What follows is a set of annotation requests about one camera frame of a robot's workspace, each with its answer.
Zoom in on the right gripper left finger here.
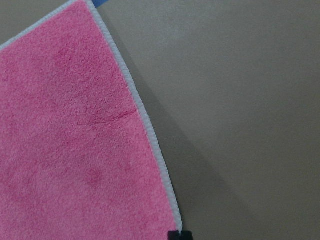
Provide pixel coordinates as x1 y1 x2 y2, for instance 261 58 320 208
167 230 180 240

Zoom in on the pink and blue towel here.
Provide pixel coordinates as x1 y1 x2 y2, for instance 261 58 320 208
0 0 183 240

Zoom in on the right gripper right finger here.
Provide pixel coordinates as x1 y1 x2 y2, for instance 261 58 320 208
180 230 194 240

